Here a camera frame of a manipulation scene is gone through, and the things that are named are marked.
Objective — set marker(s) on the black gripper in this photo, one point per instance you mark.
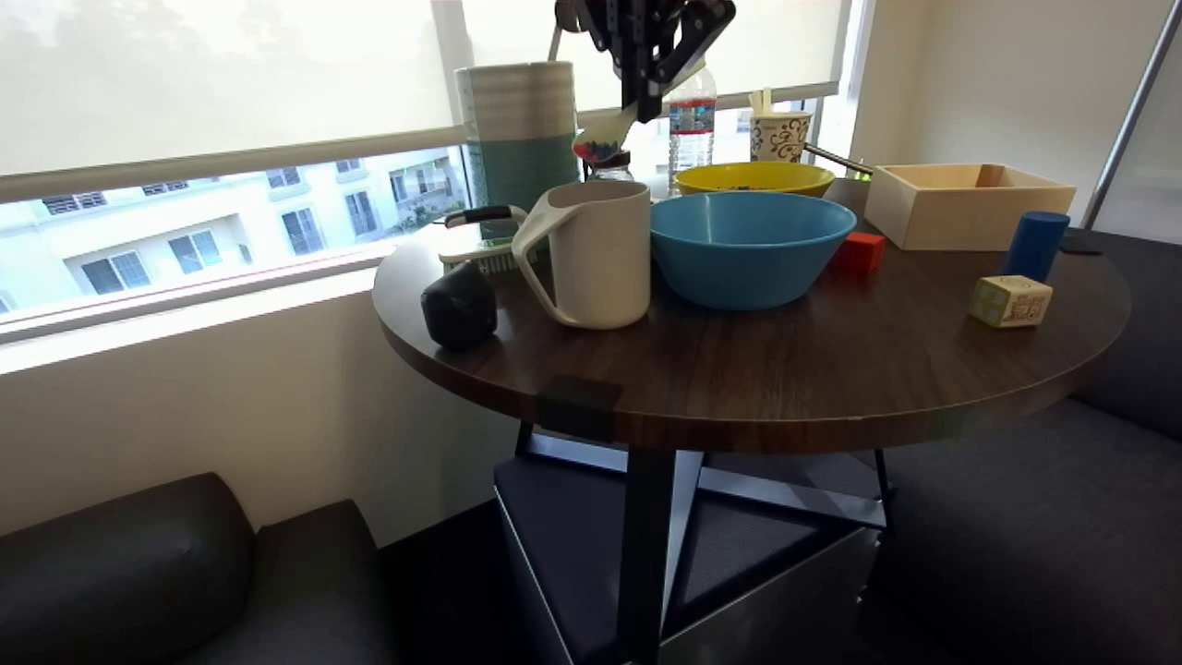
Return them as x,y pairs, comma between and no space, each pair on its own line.
651,15

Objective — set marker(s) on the white plastic spoon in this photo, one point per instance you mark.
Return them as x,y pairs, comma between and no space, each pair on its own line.
608,126

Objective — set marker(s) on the metal spoon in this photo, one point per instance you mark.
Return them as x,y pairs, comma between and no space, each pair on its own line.
557,43

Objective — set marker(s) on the yellow bowl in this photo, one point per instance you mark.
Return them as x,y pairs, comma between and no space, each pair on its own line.
751,180

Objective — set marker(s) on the blue bowl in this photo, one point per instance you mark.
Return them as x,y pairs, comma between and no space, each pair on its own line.
751,252

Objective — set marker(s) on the light wooden open box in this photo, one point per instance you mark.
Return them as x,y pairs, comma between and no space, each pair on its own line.
961,207

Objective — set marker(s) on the clear plastic water bottle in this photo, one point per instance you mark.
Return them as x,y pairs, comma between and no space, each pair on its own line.
693,143

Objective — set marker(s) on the white roller blind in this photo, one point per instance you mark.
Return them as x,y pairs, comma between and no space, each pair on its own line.
787,48
223,75

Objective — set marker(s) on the patterned paper cup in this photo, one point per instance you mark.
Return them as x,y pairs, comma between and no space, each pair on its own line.
780,138

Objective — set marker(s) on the white teal striped canister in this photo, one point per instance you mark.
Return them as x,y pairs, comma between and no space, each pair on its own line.
517,124

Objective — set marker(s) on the cream pitcher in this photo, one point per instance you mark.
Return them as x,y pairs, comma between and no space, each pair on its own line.
602,261

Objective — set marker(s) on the red rectangular block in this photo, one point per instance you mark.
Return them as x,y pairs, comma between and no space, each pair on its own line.
862,252

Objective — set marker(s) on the black round object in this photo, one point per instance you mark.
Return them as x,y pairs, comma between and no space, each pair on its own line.
458,309

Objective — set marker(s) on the round dark wooden table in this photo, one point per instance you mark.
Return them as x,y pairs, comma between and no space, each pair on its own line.
798,372

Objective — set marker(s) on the blue cylinder block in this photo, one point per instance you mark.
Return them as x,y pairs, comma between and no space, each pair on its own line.
1037,246

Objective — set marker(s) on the white printed cube block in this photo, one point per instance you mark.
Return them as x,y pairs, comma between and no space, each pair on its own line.
1011,299

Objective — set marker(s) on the grey metal pole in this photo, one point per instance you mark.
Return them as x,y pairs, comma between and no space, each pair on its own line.
1130,124

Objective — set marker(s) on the grey fabric sofa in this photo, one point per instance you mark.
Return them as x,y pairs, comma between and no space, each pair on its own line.
1059,518

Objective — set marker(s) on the black leather seat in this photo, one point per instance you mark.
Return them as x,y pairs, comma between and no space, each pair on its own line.
160,579

